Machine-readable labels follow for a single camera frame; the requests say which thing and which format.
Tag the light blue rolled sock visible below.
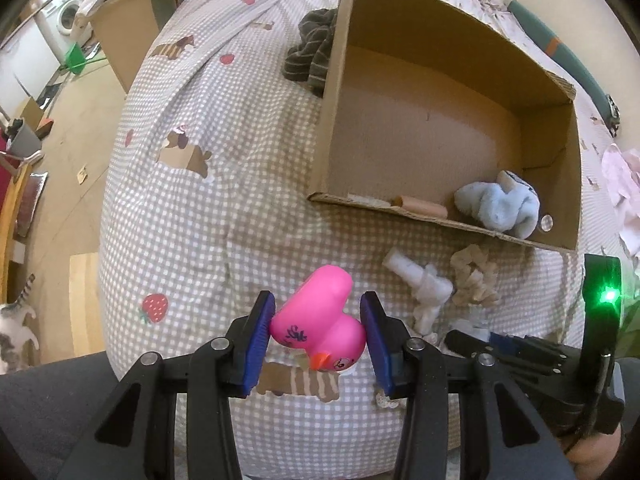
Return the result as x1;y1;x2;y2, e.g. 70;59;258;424
453;170;542;240

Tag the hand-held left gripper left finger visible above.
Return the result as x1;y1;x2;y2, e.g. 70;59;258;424
57;291;276;480

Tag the orange cylindrical tube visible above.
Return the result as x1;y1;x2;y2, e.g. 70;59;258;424
390;194;449;217

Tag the white washing machine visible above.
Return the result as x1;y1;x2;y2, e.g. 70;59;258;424
36;0;84;37

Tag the beige crumpled cloth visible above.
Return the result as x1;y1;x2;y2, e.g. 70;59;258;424
449;243;503;311

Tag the grey and white cat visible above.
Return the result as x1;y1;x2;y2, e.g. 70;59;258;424
0;273;41;376

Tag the person's grey trouser leg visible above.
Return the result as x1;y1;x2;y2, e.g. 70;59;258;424
0;352;242;480

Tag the dark striped cloth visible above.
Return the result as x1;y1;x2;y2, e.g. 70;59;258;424
282;8;341;99

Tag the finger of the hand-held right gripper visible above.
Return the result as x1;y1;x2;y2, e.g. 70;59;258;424
489;332;569;362
444;329;557;377

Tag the tall brown cardboard box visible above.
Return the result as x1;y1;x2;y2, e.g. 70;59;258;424
92;0;162;95

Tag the wooden chair frame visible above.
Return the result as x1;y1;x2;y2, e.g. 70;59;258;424
0;152;35;303

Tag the pink rubber duck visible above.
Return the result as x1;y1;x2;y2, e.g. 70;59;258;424
269;265;368;376

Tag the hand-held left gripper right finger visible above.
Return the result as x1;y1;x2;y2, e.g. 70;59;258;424
359;290;576;480

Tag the person's right hand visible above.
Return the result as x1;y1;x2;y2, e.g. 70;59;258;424
564;425;624;480

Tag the pink crumpled cloth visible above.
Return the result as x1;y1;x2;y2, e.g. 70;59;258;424
600;143;640;262

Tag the checked printed bed sheet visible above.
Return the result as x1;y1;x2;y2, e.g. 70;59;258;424
97;0;640;463

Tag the teal pillow with orange band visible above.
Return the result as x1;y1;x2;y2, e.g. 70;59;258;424
507;0;622;128

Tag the grey bin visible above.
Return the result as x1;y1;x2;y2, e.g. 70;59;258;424
7;119;44;159

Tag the green dustpan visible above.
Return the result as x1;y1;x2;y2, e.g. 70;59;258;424
62;41;109;77

